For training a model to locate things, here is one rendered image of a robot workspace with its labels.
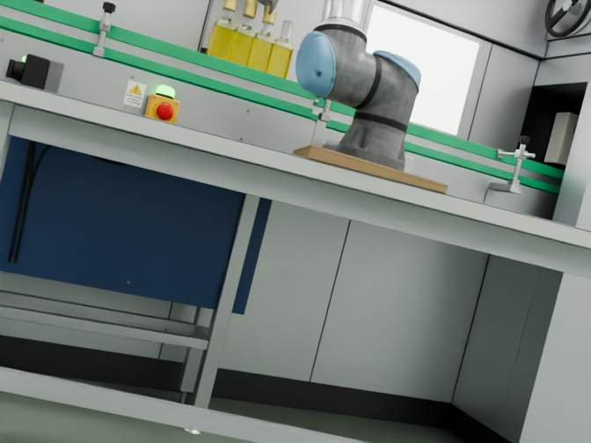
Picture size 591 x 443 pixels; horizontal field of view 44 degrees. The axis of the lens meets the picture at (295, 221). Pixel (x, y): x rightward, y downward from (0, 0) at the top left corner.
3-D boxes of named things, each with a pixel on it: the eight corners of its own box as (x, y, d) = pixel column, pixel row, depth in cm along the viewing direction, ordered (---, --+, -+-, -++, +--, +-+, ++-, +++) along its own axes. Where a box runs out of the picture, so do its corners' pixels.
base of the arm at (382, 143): (413, 176, 151) (426, 129, 150) (345, 155, 147) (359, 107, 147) (388, 174, 165) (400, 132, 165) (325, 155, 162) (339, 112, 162)
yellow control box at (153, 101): (168, 131, 183) (175, 102, 182) (173, 132, 176) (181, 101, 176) (140, 124, 180) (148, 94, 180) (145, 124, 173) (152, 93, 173)
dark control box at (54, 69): (54, 101, 173) (62, 66, 173) (55, 100, 165) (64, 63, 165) (18, 91, 170) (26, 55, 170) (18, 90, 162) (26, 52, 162)
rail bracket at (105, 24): (105, 61, 177) (117, 6, 177) (107, 58, 171) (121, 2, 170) (88, 56, 176) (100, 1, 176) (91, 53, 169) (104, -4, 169)
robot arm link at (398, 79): (419, 129, 153) (437, 66, 153) (365, 110, 147) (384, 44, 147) (390, 127, 164) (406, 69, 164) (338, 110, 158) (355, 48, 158)
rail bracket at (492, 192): (492, 207, 231) (509, 138, 231) (525, 214, 216) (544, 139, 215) (478, 205, 230) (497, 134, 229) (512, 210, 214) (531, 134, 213)
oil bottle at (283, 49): (272, 115, 211) (289, 42, 210) (278, 115, 206) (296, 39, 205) (253, 110, 209) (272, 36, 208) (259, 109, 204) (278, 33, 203)
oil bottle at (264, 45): (253, 110, 209) (271, 36, 208) (259, 109, 203) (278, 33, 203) (235, 105, 207) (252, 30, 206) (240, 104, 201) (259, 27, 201)
